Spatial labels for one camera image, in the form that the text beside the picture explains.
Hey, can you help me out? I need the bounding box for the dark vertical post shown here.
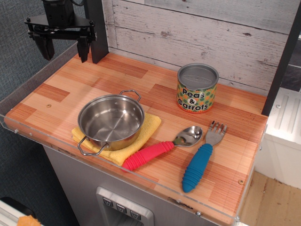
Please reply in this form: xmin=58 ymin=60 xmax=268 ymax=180
xmin=261 ymin=0 xmax=301 ymax=116
xmin=84 ymin=0 xmax=109 ymax=64

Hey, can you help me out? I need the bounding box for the dark right vertical post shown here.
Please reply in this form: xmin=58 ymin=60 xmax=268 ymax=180
xmin=261 ymin=0 xmax=301 ymax=116

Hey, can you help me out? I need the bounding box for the white cabinet at right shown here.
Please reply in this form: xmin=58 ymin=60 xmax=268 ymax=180
xmin=254 ymin=88 xmax=301 ymax=188

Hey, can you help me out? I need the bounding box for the orange object bottom left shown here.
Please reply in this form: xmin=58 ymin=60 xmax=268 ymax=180
xmin=17 ymin=215 xmax=42 ymax=226

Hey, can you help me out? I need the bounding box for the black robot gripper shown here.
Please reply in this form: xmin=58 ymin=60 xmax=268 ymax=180
xmin=24 ymin=0 xmax=97 ymax=63

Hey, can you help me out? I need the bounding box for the dark left vertical post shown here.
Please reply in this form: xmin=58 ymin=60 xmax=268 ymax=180
xmin=84 ymin=0 xmax=109 ymax=64

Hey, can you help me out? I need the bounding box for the yellow folded cloth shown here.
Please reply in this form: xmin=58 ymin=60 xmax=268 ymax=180
xmin=71 ymin=113 xmax=161 ymax=166

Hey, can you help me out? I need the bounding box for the red handled metal spoon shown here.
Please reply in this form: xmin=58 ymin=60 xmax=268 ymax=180
xmin=122 ymin=126 xmax=203 ymax=171

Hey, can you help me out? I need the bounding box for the peas and carrots can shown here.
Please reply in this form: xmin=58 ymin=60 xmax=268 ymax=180
xmin=176 ymin=63 xmax=219 ymax=113

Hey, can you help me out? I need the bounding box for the blue handled metal fork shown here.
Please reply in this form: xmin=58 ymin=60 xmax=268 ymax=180
xmin=182 ymin=121 xmax=227 ymax=193

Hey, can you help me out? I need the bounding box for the stainless steel pot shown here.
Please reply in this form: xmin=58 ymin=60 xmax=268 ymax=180
xmin=77 ymin=90 xmax=145 ymax=156

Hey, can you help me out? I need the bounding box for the grey toy fridge dispenser panel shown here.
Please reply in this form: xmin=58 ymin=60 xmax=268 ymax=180
xmin=96 ymin=186 xmax=154 ymax=226

